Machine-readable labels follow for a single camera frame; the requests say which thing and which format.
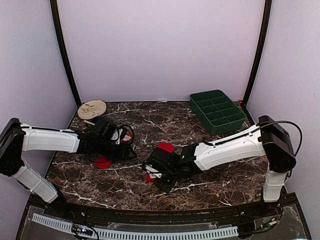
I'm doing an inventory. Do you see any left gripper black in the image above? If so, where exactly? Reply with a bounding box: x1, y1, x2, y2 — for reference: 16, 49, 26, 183
96, 137, 137, 162

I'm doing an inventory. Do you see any red santa sock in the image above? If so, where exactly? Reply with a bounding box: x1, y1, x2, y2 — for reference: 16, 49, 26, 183
146, 142, 174, 183

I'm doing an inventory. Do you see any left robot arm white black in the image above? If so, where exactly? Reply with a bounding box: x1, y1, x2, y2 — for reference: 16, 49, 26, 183
0, 116, 137, 218

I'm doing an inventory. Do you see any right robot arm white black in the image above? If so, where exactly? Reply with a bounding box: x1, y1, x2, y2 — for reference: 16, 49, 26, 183
143, 115, 299, 217

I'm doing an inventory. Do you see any wooden stick in cup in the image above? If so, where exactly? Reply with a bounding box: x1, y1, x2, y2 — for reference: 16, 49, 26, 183
84, 120, 95, 126

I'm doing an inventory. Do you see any beige floral plate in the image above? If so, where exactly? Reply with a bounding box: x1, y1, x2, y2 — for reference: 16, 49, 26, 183
77, 100, 107, 120

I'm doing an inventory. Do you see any green compartment tray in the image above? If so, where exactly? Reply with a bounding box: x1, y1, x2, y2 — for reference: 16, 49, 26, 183
189, 89, 247, 136

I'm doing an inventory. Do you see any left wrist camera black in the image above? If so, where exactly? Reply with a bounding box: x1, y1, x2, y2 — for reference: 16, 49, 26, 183
89, 116, 118, 145

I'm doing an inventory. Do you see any white slotted cable duct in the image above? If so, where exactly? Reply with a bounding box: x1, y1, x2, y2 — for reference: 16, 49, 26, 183
31, 213, 239, 240

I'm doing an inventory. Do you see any black front rail base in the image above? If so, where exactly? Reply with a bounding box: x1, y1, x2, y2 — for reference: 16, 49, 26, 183
16, 192, 312, 240

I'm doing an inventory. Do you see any left black frame post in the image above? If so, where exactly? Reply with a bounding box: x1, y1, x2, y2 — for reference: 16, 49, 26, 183
49, 0, 82, 107

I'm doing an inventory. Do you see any black frame post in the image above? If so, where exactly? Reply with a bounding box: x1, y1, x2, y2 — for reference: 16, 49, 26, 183
49, 0, 82, 107
242, 0, 273, 106

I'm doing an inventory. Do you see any right black frame post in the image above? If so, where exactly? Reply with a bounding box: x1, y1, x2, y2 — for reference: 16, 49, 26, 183
242, 0, 273, 106

